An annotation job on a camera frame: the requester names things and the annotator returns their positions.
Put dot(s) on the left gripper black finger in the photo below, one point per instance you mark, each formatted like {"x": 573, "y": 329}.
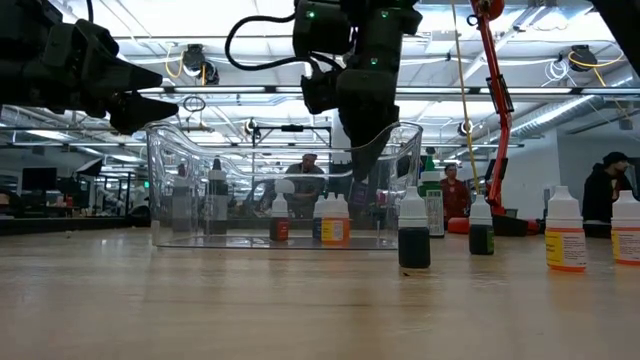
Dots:
{"x": 120, "y": 70}
{"x": 140, "y": 112}

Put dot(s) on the dark computer monitor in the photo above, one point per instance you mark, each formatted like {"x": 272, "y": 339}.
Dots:
{"x": 39, "y": 178}

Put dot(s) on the small orange food coloring bottle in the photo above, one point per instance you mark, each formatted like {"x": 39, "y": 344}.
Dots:
{"x": 565, "y": 245}
{"x": 335, "y": 230}
{"x": 627, "y": 240}

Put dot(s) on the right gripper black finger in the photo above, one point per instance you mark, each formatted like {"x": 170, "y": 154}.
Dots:
{"x": 365, "y": 140}
{"x": 389, "y": 135}

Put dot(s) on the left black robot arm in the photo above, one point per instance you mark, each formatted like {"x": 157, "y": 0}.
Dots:
{"x": 20, "y": 50}

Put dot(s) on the large green food coloring bottle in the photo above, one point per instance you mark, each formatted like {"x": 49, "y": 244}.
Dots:
{"x": 436, "y": 210}

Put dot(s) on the small dark green coloring bottle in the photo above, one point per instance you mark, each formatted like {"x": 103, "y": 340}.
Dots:
{"x": 481, "y": 240}

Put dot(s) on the person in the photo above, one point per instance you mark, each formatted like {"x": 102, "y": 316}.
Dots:
{"x": 455, "y": 195}
{"x": 305, "y": 180}
{"x": 605, "y": 190}

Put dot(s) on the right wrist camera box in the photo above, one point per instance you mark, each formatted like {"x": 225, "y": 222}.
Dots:
{"x": 320, "y": 90}

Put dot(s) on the small black food coloring bottle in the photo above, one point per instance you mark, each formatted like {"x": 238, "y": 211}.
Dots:
{"x": 414, "y": 245}

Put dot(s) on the small purple food coloring bottle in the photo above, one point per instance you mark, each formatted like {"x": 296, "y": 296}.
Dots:
{"x": 359, "y": 194}

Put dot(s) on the clear plastic bin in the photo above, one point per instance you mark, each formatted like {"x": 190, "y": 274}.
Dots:
{"x": 200, "y": 220}

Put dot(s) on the large black food coloring bottle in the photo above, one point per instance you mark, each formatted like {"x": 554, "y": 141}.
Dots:
{"x": 218, "y": 205}

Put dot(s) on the small red food coloring bottle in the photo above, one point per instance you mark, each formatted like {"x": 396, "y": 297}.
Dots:
{"x": 279, "y": 227}

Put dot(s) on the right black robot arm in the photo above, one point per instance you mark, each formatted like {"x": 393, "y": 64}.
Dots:
{"x": 385, "y": 30}

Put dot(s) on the large purple food coloring bottle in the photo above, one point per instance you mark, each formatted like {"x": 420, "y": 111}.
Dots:
{"x": 182, "y": 210}

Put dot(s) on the black overhead gantry frame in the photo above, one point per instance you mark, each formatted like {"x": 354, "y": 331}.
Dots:
{"x": 292, "y": 128}

